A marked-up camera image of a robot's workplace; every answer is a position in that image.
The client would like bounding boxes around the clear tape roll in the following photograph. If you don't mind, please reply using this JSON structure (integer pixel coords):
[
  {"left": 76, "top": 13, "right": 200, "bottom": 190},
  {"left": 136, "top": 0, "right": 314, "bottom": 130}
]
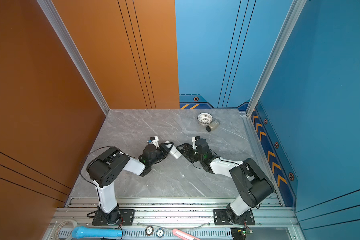
[{"left": 51, "top": 220, "right": 78, "bottom": 240}]

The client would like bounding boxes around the glass jar with black lid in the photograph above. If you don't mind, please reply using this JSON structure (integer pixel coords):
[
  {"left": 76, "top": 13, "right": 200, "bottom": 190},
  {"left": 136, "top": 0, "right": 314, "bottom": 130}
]
[{"left": 206, "top": 120, "right": 220, "bottom": 132}]

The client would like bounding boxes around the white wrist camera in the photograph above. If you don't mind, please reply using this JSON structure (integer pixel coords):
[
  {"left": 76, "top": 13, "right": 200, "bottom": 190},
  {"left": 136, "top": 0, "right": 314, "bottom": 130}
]
[
  {"left": 148, "top": 136, "right": 159, "bottom": 148},
  {"left": 192, "top": 136, "right": 201, "bottom": 150}
]

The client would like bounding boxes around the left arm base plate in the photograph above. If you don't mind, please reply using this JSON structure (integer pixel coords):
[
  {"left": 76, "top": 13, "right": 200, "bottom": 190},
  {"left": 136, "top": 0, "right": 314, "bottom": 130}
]
[{"left": 92, "top": 209, "right": 135, "bottom": 227}]

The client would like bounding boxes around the small green circuit board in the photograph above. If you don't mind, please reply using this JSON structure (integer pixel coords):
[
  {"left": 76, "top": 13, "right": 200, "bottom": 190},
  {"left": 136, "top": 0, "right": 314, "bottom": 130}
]
[{"left": 231, "top": 228, "right": 253, "bottom": 240}]

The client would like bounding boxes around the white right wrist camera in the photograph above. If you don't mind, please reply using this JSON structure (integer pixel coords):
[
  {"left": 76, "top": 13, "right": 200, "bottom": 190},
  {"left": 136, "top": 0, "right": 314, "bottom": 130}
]
[{"left": 192, "top": 136, "right": 201, "bottom": 150}]

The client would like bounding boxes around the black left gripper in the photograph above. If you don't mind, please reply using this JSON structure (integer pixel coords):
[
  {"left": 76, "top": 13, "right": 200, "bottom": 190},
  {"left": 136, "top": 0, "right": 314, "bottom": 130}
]
[{"left": 149, "top": 142, "right": 174, "bottom": 168}]

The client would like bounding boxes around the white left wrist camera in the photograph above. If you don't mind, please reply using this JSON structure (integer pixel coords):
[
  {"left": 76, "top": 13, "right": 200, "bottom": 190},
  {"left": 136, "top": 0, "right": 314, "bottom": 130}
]
[{"left": 148, "top": 136, "right": 159, "bottom": 148}]

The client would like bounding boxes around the aluminium corner post left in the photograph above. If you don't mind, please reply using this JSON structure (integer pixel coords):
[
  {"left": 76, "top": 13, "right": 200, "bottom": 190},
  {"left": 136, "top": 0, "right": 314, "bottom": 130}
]
[{"left": 37, "top": 0, "right": 110, "bottom": 116}]

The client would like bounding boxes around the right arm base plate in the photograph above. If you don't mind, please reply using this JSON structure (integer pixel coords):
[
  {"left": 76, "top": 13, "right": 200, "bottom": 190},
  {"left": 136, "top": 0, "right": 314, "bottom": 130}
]
[{"left": 213, "top": 209, "right": 256, "bottom": 226}]

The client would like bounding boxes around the aluminium corner post right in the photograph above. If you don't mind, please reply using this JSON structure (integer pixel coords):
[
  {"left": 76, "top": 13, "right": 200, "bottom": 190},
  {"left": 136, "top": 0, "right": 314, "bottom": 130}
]
[{"left": 246, "top": 0, "right": 307, "bottom": 117}]

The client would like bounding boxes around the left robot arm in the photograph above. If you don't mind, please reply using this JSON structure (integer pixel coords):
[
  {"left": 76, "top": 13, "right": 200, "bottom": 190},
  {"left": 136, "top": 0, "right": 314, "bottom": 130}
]
[{"left": 87, "top": 142, "right": 174, "bottom": 214}]

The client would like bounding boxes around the blue plastic handle tool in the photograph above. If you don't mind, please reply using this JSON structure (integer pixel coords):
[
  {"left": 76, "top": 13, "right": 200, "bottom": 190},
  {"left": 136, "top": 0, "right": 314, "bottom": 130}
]
[{"left": 72, "top": 226, "right": 123, "bottom": 239}]

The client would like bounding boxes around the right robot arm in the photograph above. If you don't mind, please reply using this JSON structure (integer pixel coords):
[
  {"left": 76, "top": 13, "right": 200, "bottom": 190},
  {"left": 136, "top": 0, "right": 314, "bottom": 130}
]
[{"left": 177, "top": 136, "right": 275, "bottom": 224}]

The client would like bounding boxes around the patterned white ceramic bowl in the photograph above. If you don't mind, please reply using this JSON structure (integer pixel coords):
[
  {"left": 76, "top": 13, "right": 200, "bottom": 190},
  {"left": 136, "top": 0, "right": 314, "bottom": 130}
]
[{"left": 197, "top": 113, "right": 213, "bottom": 125}]

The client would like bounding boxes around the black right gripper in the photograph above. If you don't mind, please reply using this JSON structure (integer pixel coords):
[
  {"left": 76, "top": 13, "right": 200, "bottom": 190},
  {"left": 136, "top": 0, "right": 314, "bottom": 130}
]
[{"left": 175, "top": 143, "right": 204, "bottom": 163}]

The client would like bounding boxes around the aluminium corner post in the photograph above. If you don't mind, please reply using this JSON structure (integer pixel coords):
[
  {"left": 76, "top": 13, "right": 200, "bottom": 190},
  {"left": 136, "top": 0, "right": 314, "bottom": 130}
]
[
  {"left": 37, "top": 0, "right": 110, "bottom": 116},
  {"left": 246, "top": 0, "right": 307, "bottom": 117}
]

